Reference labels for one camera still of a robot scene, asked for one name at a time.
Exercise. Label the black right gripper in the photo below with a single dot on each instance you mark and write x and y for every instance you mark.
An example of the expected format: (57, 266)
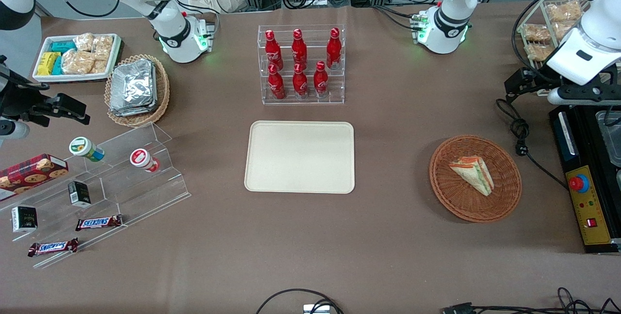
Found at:
(18, 99)

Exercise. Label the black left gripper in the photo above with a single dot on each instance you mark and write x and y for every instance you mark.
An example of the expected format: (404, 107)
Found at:
(532, 80)

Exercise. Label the triangle sandwich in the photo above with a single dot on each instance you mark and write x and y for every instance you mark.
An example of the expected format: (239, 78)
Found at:
(473, 174)

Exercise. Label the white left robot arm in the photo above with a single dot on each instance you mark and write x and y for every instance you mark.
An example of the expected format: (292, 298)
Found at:
(449, 18)

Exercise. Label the arm base connector block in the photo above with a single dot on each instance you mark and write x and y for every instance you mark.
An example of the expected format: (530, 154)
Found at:
(418, 25)
(206, 32)

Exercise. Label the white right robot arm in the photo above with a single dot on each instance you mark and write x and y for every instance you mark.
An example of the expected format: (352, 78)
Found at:
(170, 23)

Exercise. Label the white rectangular snack tray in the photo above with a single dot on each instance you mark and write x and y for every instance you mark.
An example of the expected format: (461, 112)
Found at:
(41, 47)

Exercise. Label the oval tan wicker basket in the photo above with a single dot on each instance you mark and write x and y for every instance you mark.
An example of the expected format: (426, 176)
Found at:
(162, 90)

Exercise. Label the round brown wicker basket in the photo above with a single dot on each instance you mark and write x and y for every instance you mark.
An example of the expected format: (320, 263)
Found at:
(456, 197)

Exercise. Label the beige plastic tray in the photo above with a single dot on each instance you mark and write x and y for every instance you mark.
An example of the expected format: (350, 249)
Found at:
(299, 156)

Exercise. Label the green lid yogurt cup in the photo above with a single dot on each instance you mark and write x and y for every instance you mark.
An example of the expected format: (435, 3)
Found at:
(83, 148)

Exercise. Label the small teal snack pack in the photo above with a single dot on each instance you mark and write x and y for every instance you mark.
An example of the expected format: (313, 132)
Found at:
(57, 66)

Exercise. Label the yellow snack pack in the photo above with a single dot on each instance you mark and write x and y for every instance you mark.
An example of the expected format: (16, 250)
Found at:
(47, 63)

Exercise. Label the clear bag of puffed snacks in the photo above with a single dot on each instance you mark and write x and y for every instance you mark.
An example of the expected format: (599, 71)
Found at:
(100, 66)
(83, 42)
(103, 47)
(77, 61)

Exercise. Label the long teal snack pack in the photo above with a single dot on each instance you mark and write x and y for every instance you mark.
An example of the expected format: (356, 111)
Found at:
(63, 46)

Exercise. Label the red tartan cookie box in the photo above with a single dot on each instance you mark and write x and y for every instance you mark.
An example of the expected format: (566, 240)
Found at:
(29, 175)

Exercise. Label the small black carton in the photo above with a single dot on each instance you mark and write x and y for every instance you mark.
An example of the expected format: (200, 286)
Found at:
(79, 193)
(24, 219)

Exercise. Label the red lid yogurt cup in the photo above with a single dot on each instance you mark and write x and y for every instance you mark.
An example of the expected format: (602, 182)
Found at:
(141, 158)

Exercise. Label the clear acrylic step display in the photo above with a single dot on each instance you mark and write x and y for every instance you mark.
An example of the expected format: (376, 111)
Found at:
(121, 192)

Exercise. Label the clear plastic food container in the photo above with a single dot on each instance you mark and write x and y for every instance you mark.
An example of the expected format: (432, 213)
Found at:
(612, 139)

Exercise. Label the red emergency stop button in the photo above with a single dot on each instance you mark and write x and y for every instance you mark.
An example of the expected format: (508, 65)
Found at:
(578, 184)

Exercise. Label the snickers chocolate bar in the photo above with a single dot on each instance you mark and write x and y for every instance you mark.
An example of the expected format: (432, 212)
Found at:
(99, 223)
(53, 247)

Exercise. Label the black appliance with yellow panel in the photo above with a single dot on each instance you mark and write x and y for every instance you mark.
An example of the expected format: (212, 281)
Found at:
(589, 217)

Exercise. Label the clear acrylic bottle rack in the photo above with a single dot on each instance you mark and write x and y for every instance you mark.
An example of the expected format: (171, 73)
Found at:
(335, 88)

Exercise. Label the red cola bottle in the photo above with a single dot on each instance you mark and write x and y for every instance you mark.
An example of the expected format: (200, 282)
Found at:
(300, 83)
(276, 85)
(299, 51)
(334, 52)
(320, 82)
(273, 52)

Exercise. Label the small grey device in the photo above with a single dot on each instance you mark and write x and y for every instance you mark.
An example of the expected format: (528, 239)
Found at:
(316, 309)

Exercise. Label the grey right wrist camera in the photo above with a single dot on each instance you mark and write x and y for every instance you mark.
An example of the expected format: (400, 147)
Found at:
(12, 129)

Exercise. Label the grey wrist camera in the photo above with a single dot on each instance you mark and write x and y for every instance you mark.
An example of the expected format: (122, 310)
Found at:
(12, 129)
(582, 95)

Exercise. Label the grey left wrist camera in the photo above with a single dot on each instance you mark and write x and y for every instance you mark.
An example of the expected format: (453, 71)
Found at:
(582, 95)

